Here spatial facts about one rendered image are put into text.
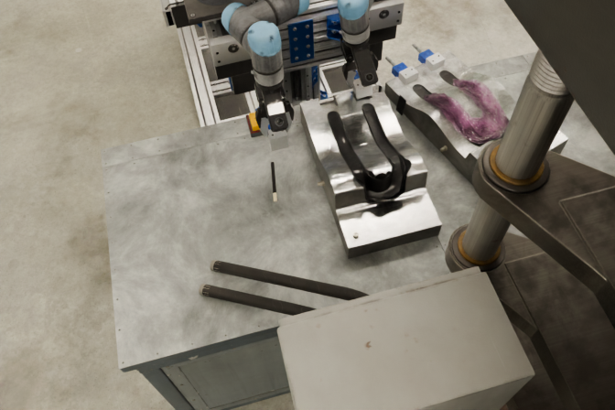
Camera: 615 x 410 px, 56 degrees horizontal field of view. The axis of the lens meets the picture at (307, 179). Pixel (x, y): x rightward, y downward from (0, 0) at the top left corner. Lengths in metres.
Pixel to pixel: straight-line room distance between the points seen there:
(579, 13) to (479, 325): 0.43
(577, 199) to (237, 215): 1.04
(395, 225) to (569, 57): 1.05
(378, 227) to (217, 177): 0.51
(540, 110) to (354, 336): 0.36
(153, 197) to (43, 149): 1.43
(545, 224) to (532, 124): 0.15
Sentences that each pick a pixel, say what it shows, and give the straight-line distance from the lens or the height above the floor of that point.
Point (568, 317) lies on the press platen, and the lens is 1.06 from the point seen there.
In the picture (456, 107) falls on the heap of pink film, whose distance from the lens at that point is 1.75.
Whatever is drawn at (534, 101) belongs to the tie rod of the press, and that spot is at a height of 1.70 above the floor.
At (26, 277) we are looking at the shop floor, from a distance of 2.75.
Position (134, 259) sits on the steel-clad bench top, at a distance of 1.67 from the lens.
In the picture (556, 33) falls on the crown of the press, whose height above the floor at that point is 1.84.
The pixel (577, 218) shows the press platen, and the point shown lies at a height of 1.54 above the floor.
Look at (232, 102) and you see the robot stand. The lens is 2.73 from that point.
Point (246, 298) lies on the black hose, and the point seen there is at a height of 0.85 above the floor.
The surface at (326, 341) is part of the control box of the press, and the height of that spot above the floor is 1.47.
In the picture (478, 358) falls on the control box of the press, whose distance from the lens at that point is 0.80.
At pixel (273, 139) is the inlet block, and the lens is 1.61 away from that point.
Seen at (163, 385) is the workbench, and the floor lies 0.53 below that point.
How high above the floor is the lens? 2.21
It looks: 56 degrees down
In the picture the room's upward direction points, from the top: 3 degrees counter-clockwise
